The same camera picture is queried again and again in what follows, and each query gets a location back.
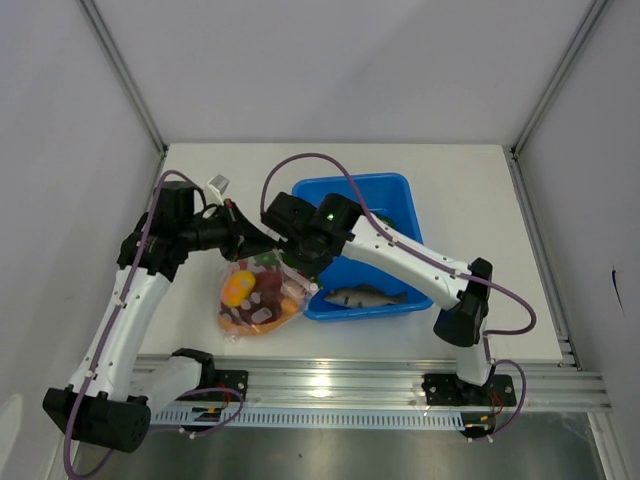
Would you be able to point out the green chili pepper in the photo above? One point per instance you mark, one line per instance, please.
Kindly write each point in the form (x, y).
(265, 259)

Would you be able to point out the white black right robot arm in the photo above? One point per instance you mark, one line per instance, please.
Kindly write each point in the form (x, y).
(314, 236)

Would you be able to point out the white slotted cable duct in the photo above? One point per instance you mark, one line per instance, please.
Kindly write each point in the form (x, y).
(252, 416)

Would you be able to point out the clear pink-dotted zip bag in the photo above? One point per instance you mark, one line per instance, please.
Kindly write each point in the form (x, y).
(311, 287)

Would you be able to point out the grey fish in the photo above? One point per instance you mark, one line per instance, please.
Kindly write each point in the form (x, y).
(363, 296)

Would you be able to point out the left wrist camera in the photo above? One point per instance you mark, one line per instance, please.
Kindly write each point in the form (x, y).
(214, 190)

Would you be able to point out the raw steak slice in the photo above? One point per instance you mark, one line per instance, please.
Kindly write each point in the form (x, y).
(261, 318)

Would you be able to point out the yellow mango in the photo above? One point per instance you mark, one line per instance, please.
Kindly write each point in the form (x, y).
(237, 288)

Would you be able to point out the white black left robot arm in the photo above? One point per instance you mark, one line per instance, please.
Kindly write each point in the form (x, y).
(99, 406)

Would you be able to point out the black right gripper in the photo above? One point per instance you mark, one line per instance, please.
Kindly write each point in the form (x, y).
(311, 271)

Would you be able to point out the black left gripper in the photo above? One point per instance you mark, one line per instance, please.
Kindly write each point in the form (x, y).
(243, 237)

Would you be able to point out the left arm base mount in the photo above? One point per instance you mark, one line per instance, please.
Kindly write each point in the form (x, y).
(225, 386)

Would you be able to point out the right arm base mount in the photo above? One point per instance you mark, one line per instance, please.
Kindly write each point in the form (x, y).
(449, 391)

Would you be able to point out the green cucumber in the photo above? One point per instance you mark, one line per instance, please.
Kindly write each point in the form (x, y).
(385, 220)

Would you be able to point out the blue plastic bin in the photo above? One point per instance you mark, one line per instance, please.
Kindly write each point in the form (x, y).
(387, 194)

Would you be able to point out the red lobster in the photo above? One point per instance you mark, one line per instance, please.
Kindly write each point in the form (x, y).
(268, 283)

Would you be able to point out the beige egg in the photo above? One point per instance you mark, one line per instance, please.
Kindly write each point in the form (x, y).
(293, 290)

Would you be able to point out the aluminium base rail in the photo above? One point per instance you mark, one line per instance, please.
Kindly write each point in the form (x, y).
(396, 384)

